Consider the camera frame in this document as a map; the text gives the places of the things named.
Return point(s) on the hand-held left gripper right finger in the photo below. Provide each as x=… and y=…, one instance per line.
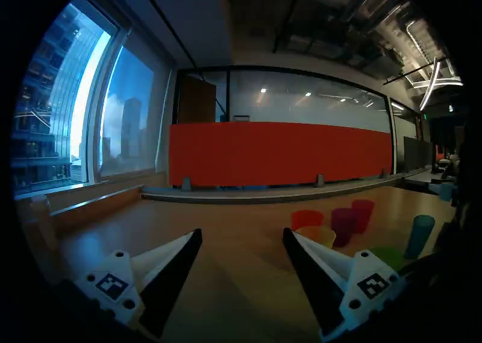
x=361, y=279

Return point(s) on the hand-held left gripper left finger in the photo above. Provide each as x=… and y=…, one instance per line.
x=124, y=275

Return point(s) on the green plastic cup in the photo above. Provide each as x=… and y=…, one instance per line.
x=388, y=258

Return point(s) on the purple plastic cup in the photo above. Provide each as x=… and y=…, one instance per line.
x=343, y=226

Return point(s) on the yellow plastic cup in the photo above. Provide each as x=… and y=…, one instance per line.
x=322, y=235

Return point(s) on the red plastic cup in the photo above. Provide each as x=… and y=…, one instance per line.
x=364, y=215

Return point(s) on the teal plastic cup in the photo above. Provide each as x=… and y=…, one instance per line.
x=418, y=237

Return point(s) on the orange plastic cup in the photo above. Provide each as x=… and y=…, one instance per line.
x=307, y=218

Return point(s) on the blue plastic cup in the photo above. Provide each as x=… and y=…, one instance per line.
x=446, y=192

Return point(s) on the red desk screen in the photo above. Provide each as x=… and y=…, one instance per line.
x=278, y=154

